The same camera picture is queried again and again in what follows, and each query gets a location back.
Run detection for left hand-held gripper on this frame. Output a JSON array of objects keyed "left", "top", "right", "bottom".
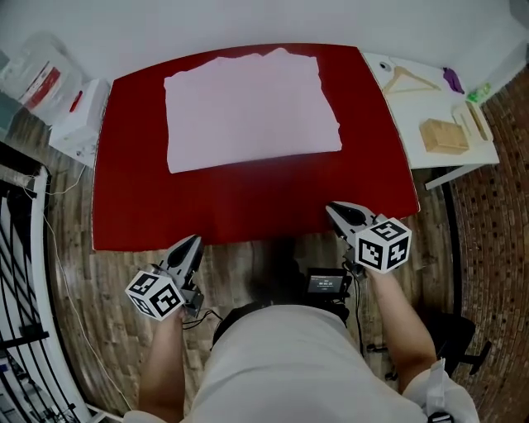
[{"left": 125, "top": 235, "right": 205, "bottom": 321}]

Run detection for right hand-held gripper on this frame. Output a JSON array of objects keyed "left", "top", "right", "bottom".
[{"left": 325, "top": 201, "right": 413, "bottom": 282}]

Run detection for pink robe garment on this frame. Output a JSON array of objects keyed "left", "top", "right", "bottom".
[{"left": 163, "top": 47, "right": 343, "bottom": 174}]

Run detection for person's left forearm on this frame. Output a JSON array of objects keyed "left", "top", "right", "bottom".
[{"left": 138, "top": 309, "right": 187, "bottom": 423}]

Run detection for person's right forearm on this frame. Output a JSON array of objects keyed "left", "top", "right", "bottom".
[{"left": 365, "top": 266, "right": 438, "bottom": 393}]

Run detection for black device with screen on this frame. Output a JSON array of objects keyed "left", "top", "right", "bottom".
[{"left": 305, "top": 267, "right": 353, "bottom": 298}]

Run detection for red covered table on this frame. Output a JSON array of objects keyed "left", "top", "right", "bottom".
[{"left": 91, "top": 42, "right": 421, "bottom": 252}]

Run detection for person's black trousers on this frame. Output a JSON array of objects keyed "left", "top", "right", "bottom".
[{"left": 211, "top": 237, "right": 352, "bottom": 352}]

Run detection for wooden box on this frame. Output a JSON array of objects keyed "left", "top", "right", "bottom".
[{"left": 419, "top": 118, "right": 470, "bottom": 154}]

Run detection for white side table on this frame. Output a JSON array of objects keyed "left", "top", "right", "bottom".
[{"left": 360, "top": 51, "right": 501, "bottom": 192}]

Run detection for wooden clothes hanger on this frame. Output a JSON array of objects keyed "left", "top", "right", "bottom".
[{"left": 382, "top": 65, "right": 442, "bottom": 94}]

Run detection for black and white stair railing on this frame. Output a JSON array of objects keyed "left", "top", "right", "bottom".
[{"left": 0, "top": 140, "right": 104, "bottom": 423}]

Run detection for person's white shirt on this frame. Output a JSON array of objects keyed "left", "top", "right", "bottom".
[{"left": 122, "top": 304, "right": 483, "bottom": 423}]

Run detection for light wooden rack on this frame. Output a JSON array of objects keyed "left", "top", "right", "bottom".
[{"left": 452, "top": 101, "right": 495, "bottom": 146}]

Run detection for black office chair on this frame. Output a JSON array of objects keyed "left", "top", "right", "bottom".
[{"left": 367, "top": 311, "right": 493, "bottom": 383}]

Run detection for white cabinet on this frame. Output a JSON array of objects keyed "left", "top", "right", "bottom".
[{"left": 48, "top": 78, "right": 112, "bottom": 169}]

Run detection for purple cloth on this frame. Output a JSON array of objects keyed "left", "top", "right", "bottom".
[{"left": 441, "top": 66, "right": 466, "bottom": 94}]

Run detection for green plastic bottle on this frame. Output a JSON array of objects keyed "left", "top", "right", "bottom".
[{"left": 466, "top": 82, "right": 493, "bottom": 104}]

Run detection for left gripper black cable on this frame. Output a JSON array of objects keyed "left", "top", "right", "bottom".
[{"left": 181, "top": 308, "right": 224, "bottom": 330}]

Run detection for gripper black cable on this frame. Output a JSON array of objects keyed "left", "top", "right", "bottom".
[
  {"left": 181, "top": 308, "right": 224, "bottom": 330},
  {"left": 345, "top": 258, "right": 365, "bottom": 356}
]

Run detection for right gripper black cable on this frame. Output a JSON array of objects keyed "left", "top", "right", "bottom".
[{"left": 345, "top": 258, "right": 365, "bottom": 356}]

